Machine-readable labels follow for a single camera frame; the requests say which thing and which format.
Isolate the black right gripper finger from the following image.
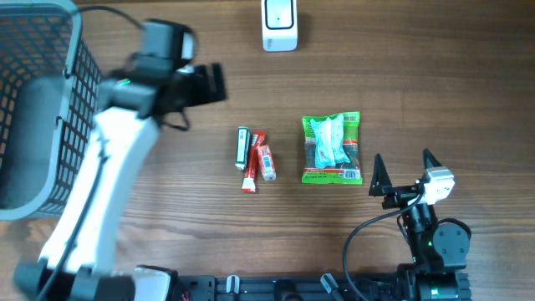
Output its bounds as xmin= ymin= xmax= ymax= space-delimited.
xmin=369 ymin=154 xmax=393 ymax=196
xmin=423 ymin=148 xmax=442 ymax=170

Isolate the green snack bag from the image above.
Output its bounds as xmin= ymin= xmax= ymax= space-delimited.
xmin=302 ymin=112 xmax=363 ymax=185

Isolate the green white gum pack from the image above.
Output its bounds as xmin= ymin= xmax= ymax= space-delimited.
xmin=235 ymin=126 xmax=251 ymax=171

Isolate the red white candy pack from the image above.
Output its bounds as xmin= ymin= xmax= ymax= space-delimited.
xmin=257 ymin=145 xmax=277 ymax=181

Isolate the red stick packet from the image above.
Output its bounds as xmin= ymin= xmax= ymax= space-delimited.
xmin=242 ymin=131 xmax=266 ymax=193

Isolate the white teal wipes packet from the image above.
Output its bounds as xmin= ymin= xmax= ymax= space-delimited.
xmin=310 ymin=115 xmax=350 ymax=169

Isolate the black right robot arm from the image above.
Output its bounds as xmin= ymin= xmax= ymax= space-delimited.
xmin=369 ymin=149 xmax=471 ymax=300

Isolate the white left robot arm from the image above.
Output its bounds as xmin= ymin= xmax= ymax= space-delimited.
xmin=13 ymin=63 xmax=227 ymax=300

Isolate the white barcode scanner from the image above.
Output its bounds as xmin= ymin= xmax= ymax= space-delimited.
xmin=261 ymin=0 xmax=298 ymax=52

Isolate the grey plastic basket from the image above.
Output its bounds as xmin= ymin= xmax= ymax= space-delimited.
xmin=1 ymin=0 xmax=101 ymax=221

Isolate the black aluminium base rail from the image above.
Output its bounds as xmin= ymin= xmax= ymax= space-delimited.
xmin=172 ymin=271 xmax=472 ymax=301

